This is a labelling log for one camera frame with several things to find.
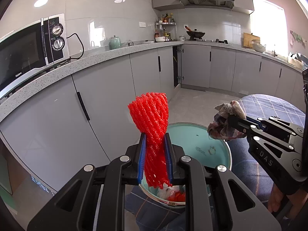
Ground green ceramic teapot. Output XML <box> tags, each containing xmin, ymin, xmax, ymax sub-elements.
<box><xmin>109</xmin><ymin>35</ymin><xmax>122</xmax><ymax>50</ymax></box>

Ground grey speckled countertop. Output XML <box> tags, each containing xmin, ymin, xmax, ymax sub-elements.
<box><xmin>1</xmin><ymin>41</ymin><xmax>302</xmax><ymax>121</ymax></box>

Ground black wok with handle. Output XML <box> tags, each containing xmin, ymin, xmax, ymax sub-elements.
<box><xmin>184</xmin><ymin>26</ymin><xmax>205</xmax><ymax>41</ymax></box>

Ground dish rack with containers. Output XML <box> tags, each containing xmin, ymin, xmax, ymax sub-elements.
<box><xmin>288</xmin><ymin>52</ymin><xmax>308</xmax><ymax>70</ymax></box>

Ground black microwave power cable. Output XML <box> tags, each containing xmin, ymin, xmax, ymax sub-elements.
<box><xmin>57</xmin><ymin>32</ymin><xmax>85</xmax><ymax>64</ymax></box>

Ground person's right hand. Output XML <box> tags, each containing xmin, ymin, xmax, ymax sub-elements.
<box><xmin>267</xmin><ymin>184</ymin><xmax>307</xmax><ymax>219</ymax></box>

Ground black range hood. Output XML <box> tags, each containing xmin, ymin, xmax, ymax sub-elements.
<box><xmin>179</xmin><ymin>0</ymin><xmax>234</xmax><ymax>10</ymax></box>

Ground red crumpled plastic bag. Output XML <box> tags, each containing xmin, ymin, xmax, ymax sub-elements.
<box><xmin>167</xmin><ymin>190</ymin><xmax>186</xmax><ymax>202</ymax></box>

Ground white microwave oven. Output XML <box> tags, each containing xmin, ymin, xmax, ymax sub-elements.
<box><xmin>1</xmin><ymin>14</ymin><xmax>69</xmax><ymax>98</ymax></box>

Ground clear plastic bag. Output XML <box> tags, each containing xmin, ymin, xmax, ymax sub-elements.
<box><xmin>157</xmin><ymin>183</ymin><xmax>180</xmax><ymax>200</ymax></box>

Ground wooden cutting board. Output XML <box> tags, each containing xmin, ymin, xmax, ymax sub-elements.
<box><xmin>243</xmin><ymin>32</ymin><xmax>260</xmax><ymax>49</ymax></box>

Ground grey cooking pot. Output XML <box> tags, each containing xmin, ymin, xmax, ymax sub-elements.
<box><xmin>251</xmin><ymin>39</ymin><xmax>266</xmax><ymax>53</ymax></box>

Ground white bowl by rack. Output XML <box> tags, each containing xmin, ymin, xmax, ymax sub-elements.
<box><xmin>155</xmin><ymin>37</ymin><xmax>166</xmax><ymax>42</ymax></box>

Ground red foam fruit net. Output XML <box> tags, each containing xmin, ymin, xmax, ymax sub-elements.
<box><xmin>128</xmin><ymin>92</ymin><xmax>172</xmax><ymax>189</ymax></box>

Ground hanging cloths on wall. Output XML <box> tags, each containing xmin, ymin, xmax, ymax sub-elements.
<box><xmin>290</xmin><ymin>30</ymin><xmax>307</xmax><ymax>47</ymax></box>

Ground grey lower kitchen cabinets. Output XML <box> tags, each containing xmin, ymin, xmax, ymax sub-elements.
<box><xmin>1</xmin><ymin>45</ymin><xmax>304</xmax><ymax>190</ymax></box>

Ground blue plaid tablecloth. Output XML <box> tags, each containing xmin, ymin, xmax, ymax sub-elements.
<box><xmin>125</xmin><ymin>94</ymin><xmax>305</xmax><ymax>230</ymax></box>

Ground dark patterned wrapper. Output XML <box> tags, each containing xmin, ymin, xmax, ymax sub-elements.
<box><xmin>207</xmin><ymin>101</ymin><xmax>246</xmax><ymax>141</ymax></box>

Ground metal spice rack with bottles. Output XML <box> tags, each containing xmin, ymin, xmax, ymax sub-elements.
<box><xmin>154</xmin><ymin>12</ymin><xmax>177</xmax><ymax>42</ymax></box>

